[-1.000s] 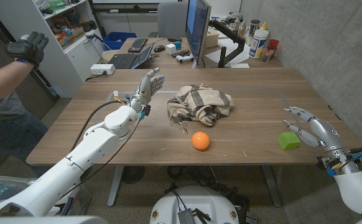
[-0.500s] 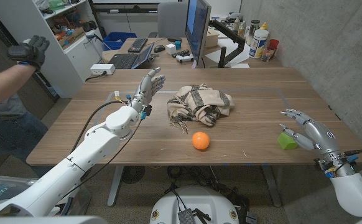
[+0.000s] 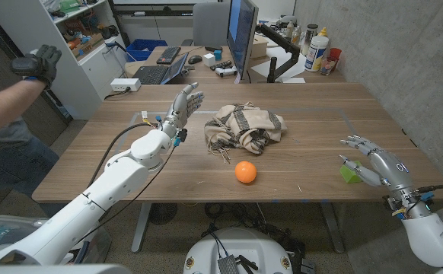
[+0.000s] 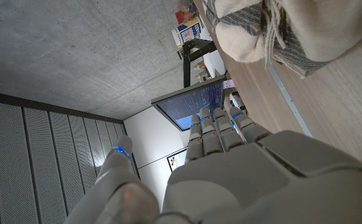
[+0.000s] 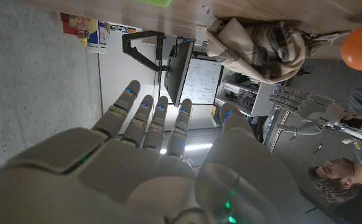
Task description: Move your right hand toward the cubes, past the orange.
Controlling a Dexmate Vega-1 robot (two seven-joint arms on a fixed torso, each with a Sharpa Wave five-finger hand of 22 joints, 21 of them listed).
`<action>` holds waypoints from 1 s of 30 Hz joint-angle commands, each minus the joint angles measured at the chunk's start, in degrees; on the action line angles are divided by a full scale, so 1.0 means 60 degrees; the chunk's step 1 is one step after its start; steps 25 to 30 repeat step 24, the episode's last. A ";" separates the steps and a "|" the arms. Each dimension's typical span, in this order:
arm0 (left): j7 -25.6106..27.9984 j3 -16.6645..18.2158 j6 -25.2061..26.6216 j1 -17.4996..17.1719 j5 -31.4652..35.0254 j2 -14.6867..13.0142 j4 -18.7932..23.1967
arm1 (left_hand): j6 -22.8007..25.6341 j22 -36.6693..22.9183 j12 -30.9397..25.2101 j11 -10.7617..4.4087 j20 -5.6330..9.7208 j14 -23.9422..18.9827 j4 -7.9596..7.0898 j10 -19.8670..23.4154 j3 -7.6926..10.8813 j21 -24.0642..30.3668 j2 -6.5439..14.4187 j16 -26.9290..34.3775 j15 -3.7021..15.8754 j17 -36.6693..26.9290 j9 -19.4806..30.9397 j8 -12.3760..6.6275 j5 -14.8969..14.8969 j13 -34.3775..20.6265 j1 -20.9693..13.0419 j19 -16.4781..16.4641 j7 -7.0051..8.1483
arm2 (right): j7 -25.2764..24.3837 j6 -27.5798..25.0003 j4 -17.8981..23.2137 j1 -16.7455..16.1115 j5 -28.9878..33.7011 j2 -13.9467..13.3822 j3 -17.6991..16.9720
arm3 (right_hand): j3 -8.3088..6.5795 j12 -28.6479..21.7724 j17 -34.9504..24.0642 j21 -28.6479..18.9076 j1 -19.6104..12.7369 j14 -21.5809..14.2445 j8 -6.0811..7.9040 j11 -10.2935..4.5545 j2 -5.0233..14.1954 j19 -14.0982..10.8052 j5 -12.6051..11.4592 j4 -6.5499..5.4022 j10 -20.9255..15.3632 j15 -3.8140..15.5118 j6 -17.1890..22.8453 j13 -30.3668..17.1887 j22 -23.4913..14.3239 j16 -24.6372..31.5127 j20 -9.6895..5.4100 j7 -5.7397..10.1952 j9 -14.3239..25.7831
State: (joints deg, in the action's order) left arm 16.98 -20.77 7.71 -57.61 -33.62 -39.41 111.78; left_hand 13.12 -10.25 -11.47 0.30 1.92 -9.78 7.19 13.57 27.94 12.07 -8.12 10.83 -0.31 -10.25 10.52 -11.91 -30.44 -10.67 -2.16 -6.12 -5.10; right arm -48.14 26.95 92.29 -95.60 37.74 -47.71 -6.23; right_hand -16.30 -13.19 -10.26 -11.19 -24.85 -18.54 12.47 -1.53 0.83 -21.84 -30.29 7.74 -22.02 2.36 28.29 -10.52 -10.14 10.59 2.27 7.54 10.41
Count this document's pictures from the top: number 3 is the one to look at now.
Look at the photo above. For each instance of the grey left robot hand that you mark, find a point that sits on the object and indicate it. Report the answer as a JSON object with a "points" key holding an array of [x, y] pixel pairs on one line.
{"points": [[181, 112]]}

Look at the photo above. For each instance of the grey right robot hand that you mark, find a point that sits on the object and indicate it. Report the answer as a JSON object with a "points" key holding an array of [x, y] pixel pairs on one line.
{"points": [[391, 169]]}

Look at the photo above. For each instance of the person's gloved hand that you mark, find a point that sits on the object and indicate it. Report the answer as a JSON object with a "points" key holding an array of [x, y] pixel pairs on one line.
{"points": [[35, 66]]}

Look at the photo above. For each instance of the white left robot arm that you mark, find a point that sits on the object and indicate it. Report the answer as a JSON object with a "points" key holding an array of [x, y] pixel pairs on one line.
{"points": [[118, 182]]}

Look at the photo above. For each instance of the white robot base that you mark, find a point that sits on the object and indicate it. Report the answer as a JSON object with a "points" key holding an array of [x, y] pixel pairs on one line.
{"points": [[244, 243]]}

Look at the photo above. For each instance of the person's bare forearm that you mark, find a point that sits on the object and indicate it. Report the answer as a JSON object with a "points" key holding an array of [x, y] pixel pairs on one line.
{"points": [[4, 106]]}

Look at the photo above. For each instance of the white shelf cabinet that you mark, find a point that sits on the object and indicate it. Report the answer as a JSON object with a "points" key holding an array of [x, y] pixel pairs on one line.
{"points": [[65, 76]]}

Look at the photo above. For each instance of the green cube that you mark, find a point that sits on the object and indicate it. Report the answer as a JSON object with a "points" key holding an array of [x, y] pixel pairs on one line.
{"points": [[349, 176]]}

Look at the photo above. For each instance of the black laptop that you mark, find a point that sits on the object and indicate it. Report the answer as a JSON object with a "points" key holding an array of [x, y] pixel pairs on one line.
{"points": [[153, 74]]}

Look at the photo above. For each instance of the black computer mouse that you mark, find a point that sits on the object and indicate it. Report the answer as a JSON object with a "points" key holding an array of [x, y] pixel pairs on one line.
{"points": [[195, 59]]}

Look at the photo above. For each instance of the brown cardboard box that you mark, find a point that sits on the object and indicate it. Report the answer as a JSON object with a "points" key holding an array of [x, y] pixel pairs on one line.
{"points": [[88, 45]]}

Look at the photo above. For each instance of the black keyboard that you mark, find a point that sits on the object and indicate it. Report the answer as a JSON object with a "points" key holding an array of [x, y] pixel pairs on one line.
{"points": [[168, 55]]}

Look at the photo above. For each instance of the white cube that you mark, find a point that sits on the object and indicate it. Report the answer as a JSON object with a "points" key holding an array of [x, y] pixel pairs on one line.
{"points": [[209, 60]]}

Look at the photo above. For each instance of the white handheld controller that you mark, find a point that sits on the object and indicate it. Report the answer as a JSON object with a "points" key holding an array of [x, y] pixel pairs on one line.
{"points": [[225, 71]]}

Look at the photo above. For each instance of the black handheld controller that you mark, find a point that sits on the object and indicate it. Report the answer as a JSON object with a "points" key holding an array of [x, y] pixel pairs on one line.
{"points": [[221, 64]]}

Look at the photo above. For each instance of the white power strip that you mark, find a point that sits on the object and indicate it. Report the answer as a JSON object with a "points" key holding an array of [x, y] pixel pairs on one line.
{"points": [[124, 84]]}

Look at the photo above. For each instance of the beige striped cloth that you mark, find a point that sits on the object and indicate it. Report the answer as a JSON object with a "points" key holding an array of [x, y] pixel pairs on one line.
{"points": [[244, 125]]}

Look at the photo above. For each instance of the small blue cube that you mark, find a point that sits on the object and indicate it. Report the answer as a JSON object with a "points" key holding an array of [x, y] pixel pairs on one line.
{"points": [[217, 55]]}

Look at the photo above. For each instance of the blue plastic bin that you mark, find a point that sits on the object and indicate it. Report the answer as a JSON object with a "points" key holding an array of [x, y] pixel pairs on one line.
{"points": [[141, 47]]}

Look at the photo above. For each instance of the grey table leg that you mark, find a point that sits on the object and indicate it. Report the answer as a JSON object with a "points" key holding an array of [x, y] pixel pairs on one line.
{"points": [[141, 228], [332, 228]]}

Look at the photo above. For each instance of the orange ball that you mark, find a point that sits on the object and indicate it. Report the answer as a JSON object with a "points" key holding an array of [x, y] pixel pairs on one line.
{"points": [[246, 172]]}

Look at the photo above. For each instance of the white paper sheets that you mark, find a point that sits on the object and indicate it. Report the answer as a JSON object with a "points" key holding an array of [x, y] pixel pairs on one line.
{"points": [[263, 68]]}

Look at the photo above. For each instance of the black computer monitor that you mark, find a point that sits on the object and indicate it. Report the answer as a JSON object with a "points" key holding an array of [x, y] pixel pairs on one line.
{"points": [[240, 34]]}

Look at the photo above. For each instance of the person's body in jeans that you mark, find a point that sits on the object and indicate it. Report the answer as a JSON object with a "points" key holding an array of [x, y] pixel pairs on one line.
{"points": [[8, 163]]}

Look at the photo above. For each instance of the beige cardboard box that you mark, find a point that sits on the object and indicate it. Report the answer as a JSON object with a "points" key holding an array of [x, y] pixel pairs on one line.
{"points": [[259, 47]]}

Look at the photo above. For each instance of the round black fan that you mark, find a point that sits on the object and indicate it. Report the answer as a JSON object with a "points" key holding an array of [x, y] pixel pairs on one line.
{"points": [[162, 213]]}

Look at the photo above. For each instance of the clear glass cup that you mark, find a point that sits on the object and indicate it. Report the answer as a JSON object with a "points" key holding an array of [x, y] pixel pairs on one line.
{"points": [[327, 66]]}

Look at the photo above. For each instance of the red cup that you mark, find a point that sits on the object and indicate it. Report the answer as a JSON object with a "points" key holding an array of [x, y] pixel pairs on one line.
{"points": [[335, 54]]}

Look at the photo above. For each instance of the white wipes canister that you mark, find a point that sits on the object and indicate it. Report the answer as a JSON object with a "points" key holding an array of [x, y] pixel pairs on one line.
{"points": [[316, 53]]}

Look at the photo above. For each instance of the dark lid jar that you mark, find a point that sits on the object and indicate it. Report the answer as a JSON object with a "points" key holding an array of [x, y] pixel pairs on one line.
{"points": [[308, 36]]}

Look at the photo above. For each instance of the yellow cap bottle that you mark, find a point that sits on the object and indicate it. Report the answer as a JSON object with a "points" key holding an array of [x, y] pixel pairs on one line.
{"points": [[323, 32]]}

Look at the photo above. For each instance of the grey ribbed box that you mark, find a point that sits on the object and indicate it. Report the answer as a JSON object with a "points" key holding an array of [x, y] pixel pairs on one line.
{"points": [[227, 265]]}

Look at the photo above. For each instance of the white robot torso edge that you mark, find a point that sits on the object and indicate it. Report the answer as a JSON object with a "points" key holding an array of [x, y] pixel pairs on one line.
{"points": [[54, 270]]}

